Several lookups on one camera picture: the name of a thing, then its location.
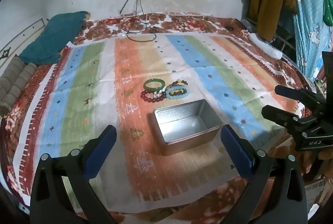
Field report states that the cardboard box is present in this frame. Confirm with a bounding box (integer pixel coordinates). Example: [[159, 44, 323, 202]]
[[304, 177, 327, 211]]

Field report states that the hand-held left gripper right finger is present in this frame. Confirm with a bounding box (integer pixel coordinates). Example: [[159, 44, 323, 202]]
[[220, 124, 309, 224]]

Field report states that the dark metal clothes rack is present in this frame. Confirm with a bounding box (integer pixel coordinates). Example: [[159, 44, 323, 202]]
[[242, 18, 294, 55]]

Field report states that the multicoloured small bead bracelet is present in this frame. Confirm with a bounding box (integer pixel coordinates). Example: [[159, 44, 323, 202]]
[[165, 81, 181, 91]]

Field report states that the red floral bed sheet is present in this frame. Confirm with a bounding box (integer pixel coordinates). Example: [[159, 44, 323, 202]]
[[0, 13, 333, 224]]

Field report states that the striped pastel cloth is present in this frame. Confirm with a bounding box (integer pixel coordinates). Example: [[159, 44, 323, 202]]
[[12, 33, 306, 214]]

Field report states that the green hanging cloth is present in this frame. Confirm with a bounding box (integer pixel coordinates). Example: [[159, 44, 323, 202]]
[[323, 0, 333, 27]]

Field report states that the silver metal tin box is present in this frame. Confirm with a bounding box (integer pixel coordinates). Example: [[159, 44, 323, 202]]
[[152, 99, 223, 157]]

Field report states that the blue printed hanging cloth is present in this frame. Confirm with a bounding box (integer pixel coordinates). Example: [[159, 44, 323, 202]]
[[276, 0, 331, 81]]

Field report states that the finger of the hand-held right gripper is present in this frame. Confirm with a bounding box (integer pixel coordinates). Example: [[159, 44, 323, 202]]
[[261, 106, 316, 128], [275, 85, 326, 110]]

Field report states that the green jade bangle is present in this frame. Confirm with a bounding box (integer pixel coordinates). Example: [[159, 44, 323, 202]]
[[144, 79, 165, 92]]

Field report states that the black and yellow bead bracelet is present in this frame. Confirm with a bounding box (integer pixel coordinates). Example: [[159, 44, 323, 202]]
[[175, 79, 189, 92]]

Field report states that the white charging cable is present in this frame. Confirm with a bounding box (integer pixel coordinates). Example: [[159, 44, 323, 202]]
[[122, 13, 157, 37]]

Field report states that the teal pillow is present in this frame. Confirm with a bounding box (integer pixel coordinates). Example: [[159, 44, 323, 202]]
[[18, 11, 91, 65]]

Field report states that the red bead bracelet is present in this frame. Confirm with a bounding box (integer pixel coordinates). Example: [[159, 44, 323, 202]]
[[140, 90, 165, 103]]

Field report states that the light blue bead bracelet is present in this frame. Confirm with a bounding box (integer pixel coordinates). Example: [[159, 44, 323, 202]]
[[166, 87, 188, 100]]

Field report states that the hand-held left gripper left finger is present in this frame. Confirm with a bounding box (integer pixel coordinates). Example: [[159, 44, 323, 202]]
[[30, 124, 117, 224]]

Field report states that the white decorated panel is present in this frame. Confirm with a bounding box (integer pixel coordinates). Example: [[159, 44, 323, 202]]
[[0, 18, 50, 68]]

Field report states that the white oblong plastic object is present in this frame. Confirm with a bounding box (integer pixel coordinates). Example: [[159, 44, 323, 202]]
[[248, 33, 283, 59]]

